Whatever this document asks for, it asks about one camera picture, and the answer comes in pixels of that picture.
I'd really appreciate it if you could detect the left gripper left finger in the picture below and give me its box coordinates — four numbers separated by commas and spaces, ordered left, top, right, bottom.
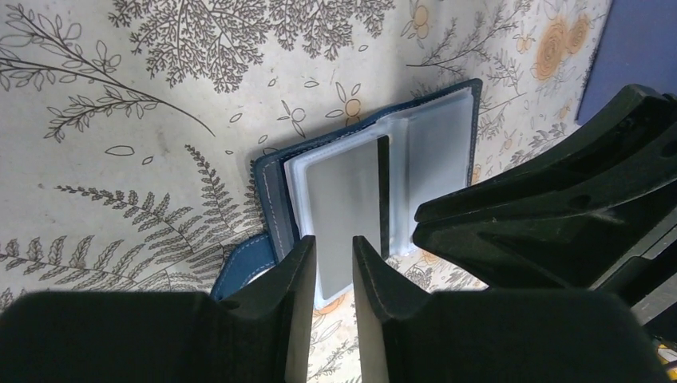
1, 236, 316, 382

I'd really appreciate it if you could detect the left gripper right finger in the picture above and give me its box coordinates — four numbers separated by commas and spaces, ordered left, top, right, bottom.
352, 236, 668, 382

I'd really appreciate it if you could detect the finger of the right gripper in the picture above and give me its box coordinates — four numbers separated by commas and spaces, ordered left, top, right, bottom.
415, 84, 676, 223
414, 183, 676, 305

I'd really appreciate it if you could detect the black credit card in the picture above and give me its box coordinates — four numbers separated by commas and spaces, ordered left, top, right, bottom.
304, 136, 390, 309

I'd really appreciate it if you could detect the blue leather card holder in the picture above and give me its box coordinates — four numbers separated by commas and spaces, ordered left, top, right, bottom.
211, 78, 482, 309

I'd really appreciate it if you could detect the blue plastic compartment tray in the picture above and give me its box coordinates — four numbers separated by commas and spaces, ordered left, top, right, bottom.
576, 0, 676, 124

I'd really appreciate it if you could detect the floral patterned bed sheet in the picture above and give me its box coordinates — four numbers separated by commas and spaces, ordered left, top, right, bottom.
1, 1, 611, 382

